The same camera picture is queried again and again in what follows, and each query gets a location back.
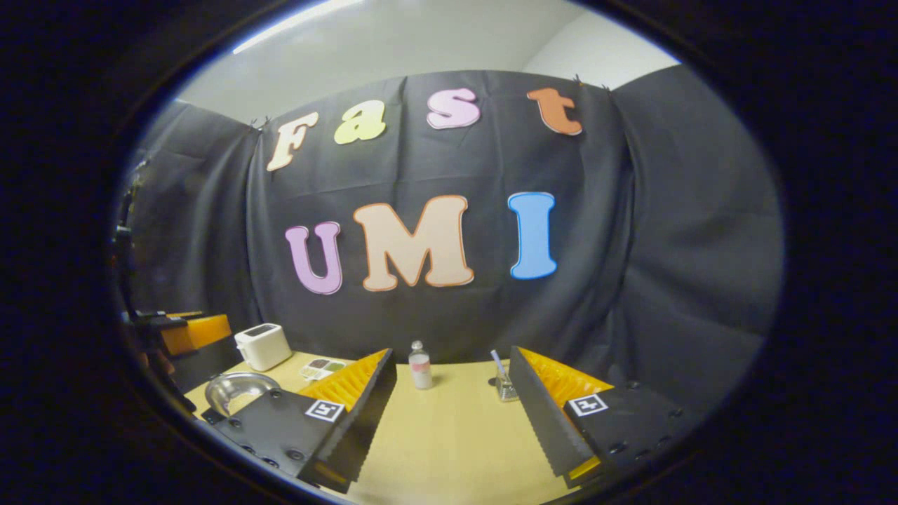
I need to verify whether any white divided dish of grains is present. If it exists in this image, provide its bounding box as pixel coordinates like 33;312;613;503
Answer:
300;358;347;382

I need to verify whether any white toaster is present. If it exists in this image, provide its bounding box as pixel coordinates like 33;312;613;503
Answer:
234;323;293;372

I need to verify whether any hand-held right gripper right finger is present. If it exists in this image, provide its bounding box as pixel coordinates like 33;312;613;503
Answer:
509;346;685;490

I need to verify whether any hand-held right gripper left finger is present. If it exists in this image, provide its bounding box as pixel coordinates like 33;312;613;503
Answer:
203;349;398;494

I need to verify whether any steel pot with black handle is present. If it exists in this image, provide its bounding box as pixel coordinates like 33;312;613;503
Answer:
204;372;281;418

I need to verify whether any clear bottle with pink label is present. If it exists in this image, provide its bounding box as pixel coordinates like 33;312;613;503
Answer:
409;341;434;390

